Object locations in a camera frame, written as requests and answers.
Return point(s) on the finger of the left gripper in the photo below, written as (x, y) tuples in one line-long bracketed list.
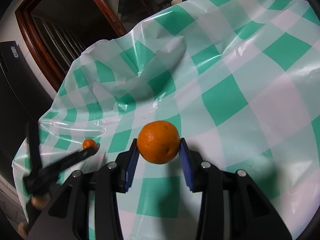
[(33, 140), (68, 161)]

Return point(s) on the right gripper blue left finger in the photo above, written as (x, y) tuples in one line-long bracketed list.
[(126, 167)]

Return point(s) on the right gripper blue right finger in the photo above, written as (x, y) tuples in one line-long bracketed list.
[(191, 166)]

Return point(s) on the small orange mandarin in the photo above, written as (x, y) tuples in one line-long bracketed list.
[(89, 143)]

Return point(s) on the orange mandarin top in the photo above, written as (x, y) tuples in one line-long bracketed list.
[(158, 142)]

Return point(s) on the person's left hand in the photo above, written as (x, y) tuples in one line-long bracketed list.
[(34, 208)]

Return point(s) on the black refrigerator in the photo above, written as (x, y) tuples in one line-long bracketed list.
[(22, 99)]

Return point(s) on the brown wooden door frame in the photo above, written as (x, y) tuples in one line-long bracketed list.
[(57, 31)]

